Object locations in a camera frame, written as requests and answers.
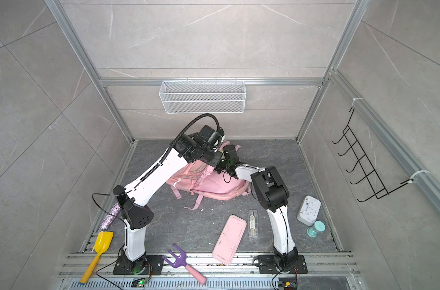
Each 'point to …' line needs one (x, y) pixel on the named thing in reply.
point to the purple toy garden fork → (181, 261)
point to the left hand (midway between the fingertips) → (219, 155)
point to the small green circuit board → (142, 283)
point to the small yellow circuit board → (287, 283)
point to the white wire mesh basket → (202, 97)
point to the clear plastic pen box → (252, 224)
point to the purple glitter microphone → (110, 219)
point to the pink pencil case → (229, 240)
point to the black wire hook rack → (371, 177)
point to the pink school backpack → (204, 180)
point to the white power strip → (309, 210)
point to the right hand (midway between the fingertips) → (204, 162)
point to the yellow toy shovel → (103, 241)
